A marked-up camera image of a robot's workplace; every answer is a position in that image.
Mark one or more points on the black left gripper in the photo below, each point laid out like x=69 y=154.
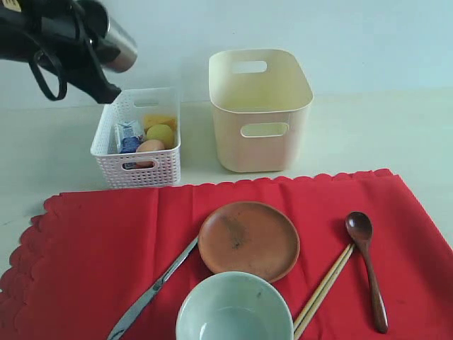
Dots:
x=56 y=36

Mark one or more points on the yellow lemon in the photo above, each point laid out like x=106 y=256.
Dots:
x=163 y=133

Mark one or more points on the white perforated plastic basket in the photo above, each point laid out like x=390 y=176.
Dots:
x=159 y=168

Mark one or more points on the brown egg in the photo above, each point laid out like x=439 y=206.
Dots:
x=149 y=146

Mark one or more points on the red scalloped table cloth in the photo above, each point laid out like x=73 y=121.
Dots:
x=90 y=255

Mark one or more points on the right bamboo chopstick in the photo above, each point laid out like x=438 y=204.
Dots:
x=325 y=294

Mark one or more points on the yellow cheese wedge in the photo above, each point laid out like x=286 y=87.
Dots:
x=150 y=120

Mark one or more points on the cream plastic bin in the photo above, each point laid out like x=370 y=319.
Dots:
x=260 y=102

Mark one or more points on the dark wooden spoon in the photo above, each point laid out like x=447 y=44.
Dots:
x=360 y=229

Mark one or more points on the brown wooden plate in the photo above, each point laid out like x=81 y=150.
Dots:
x=250 y=237

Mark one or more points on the pale green ceramic bowl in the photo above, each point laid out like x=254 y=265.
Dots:
x=234 y=305

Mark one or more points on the blue white milk carton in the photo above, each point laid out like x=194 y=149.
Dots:
x=128 y=136

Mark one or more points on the stainless steel cup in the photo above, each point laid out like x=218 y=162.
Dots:
x=118 y=39

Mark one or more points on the steel table knife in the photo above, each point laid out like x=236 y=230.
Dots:
x=135 y=310

